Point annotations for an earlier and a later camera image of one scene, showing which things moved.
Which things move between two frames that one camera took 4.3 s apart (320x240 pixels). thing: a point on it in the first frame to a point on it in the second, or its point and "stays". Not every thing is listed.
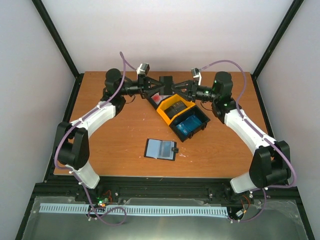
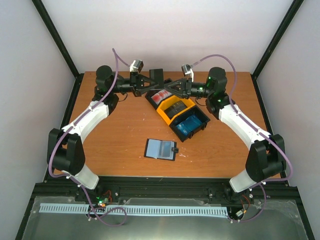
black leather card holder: [160, 149] stays
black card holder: [167, 90] to [156, 77]
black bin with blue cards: [194, 121] stays
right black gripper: [190, 85] stays
